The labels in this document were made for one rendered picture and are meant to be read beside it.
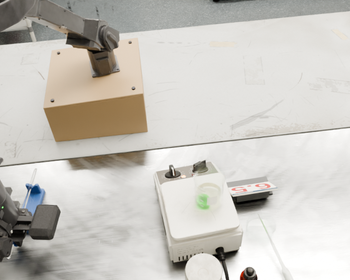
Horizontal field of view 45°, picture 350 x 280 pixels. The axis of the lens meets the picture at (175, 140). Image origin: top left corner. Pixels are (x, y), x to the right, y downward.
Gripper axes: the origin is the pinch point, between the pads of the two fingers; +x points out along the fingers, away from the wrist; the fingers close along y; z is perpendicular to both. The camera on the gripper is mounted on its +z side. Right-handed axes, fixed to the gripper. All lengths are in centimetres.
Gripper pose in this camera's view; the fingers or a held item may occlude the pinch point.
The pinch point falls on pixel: (13, 235)
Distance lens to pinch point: 83.5
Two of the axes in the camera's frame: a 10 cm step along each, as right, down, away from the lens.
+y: 10.0, 0.1, -0.7
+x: 0.4, 6.7, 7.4
